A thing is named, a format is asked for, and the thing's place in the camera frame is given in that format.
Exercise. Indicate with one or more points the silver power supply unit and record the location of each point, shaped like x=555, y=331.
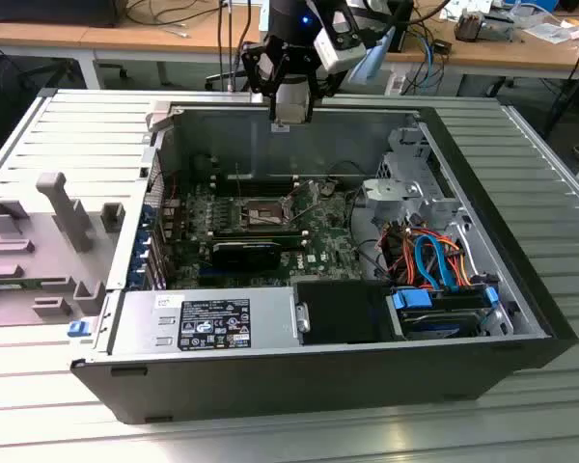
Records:
x=140, y=318

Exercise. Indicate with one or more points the black PC case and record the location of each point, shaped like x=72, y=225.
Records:
x=270, y=386

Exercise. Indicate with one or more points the copper heat sink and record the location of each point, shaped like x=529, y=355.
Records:
x=468, y=28

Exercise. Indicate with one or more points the black stand leg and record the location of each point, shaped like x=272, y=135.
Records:
x=567, y=99

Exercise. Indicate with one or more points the wooden desk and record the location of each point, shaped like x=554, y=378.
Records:
x=53, y=34
x=511, y=55

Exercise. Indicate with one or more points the white power strip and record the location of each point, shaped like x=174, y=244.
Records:
x=395, y=83

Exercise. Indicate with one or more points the small black adapter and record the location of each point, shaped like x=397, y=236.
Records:
x=441, y=46

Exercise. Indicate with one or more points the silver metal latch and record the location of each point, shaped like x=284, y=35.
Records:
x=303, y=318

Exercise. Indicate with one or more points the black RAM slot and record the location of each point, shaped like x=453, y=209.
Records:
x=260, y=187
x=260, y=177

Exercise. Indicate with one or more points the silver CPU plate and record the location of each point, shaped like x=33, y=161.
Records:
x=293, y=101

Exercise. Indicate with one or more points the clear plastic bag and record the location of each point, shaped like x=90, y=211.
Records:
x=550, y=31

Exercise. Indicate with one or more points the green RAM stick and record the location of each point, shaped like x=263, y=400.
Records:
x=9, y=285

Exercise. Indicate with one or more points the hard disk blue carrier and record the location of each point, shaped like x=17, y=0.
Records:
x=415, y=299

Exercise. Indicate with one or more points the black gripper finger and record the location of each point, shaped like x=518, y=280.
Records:
x=325, y=84
x=258, y=72

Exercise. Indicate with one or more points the black upright box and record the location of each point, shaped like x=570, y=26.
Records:
x=400, y=29

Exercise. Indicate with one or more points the black chair base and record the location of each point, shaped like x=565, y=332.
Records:
x=219, y=77

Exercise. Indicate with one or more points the silver metal drive cage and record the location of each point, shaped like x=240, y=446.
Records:
x=391, y=190

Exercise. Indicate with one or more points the grey metal device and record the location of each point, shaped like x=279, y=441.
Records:
x=499, y=30

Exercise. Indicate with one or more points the white paper box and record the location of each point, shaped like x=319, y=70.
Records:
x=463, y=7

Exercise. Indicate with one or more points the pale blue teach pendant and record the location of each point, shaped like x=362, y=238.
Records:
x=374, y=58

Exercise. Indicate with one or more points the black equipment box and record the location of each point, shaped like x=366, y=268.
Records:
x=48, y=12

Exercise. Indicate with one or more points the blue card retainer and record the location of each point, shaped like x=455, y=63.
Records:
x=147, y=214

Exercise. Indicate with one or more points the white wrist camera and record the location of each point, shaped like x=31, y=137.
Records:
x=340, y=58

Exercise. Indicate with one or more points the blue plastic clip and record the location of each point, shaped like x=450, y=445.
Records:
x=78, y=329

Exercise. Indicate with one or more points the grey parts rack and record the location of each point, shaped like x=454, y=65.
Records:
x=38, y=226

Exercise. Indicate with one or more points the green motherboard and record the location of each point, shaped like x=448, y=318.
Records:
x=328, y=241

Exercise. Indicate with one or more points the CPU socket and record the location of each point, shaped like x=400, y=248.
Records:
x=263, y=214

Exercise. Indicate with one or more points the black graphics card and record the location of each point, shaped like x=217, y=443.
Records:
x=243, y=258

